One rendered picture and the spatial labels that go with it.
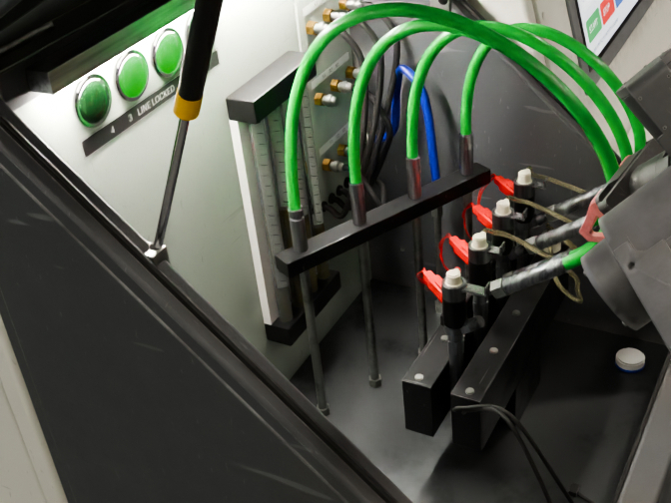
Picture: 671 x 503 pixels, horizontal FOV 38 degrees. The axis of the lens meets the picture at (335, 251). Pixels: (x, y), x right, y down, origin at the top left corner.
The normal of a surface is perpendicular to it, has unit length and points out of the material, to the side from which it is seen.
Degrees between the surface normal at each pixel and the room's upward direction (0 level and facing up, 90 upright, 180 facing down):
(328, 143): 90
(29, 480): 90
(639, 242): 49
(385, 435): 0
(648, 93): 67
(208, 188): 90
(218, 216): 90
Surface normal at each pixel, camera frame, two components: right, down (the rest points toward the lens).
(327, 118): 0.88, 0.19
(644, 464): -0.10, -0.83
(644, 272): -0.67, -0.45
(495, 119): -0.47, 0.53
